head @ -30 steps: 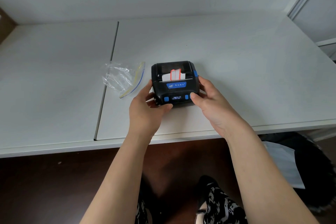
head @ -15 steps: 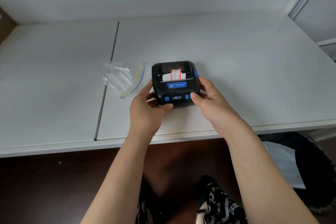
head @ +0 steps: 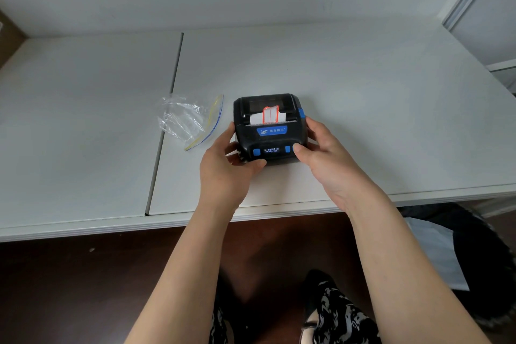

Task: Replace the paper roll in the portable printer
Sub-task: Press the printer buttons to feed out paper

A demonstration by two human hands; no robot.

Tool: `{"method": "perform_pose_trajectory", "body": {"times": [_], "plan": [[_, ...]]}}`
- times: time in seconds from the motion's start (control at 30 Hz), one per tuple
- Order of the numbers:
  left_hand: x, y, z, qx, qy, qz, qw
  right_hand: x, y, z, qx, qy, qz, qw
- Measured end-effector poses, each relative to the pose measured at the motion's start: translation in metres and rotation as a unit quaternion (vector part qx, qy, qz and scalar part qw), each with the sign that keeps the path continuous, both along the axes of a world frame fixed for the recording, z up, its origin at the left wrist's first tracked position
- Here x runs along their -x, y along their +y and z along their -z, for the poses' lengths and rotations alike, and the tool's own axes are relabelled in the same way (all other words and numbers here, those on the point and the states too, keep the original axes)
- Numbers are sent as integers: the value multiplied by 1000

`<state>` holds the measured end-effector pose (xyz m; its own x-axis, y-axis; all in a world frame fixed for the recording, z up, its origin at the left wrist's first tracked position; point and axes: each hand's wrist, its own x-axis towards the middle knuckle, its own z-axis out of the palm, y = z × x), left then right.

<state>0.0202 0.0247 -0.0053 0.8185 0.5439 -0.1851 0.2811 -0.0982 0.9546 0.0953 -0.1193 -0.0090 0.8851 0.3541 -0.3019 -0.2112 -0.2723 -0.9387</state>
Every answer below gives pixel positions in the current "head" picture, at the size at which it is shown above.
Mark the person's left forearm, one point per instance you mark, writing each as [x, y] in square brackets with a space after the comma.
[181, 287]

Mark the person's left patterned shoe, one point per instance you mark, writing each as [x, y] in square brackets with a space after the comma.
[217, 327]

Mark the person's right forearm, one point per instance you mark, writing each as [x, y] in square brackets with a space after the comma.
[411, 283]

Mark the white cabinet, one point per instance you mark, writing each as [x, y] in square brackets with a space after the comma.
[487, 21]

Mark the person's right patterned shoe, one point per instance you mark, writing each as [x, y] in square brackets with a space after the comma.
[342, 315]

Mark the black trash bin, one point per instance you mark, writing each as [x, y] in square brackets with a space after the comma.
[492, 263]

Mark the black printer with blue buttons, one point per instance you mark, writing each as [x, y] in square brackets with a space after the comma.
[274, 140]

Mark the white table leg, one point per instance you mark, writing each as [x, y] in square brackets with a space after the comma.
[496, 207]

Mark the white paper roll red labels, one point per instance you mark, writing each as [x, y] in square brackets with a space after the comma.
[271, 114]

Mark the person's left hand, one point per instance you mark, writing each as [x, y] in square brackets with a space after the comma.
[221, 182]

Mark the brown cardboard box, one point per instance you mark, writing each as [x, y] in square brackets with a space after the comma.
[10, 41]

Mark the clear zip plastic bag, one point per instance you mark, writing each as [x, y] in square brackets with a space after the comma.
[183, 116]

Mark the person's patterned shoe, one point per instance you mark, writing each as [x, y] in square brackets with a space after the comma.
[342, 315]
[217, 327]

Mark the person's right hand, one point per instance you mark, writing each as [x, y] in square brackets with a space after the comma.
[338, 170]

